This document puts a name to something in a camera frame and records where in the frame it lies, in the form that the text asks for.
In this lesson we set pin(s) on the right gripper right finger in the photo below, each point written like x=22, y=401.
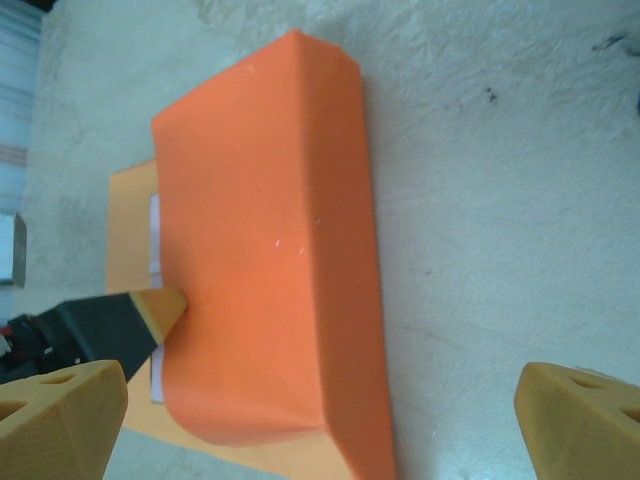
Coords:
x=580, y=435

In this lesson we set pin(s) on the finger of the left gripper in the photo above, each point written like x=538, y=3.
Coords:
x=100, y=325

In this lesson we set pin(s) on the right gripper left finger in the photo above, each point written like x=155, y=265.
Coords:
x=55, y=430

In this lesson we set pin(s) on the orange wrapping paper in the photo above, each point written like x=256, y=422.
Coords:
x=260, y=240

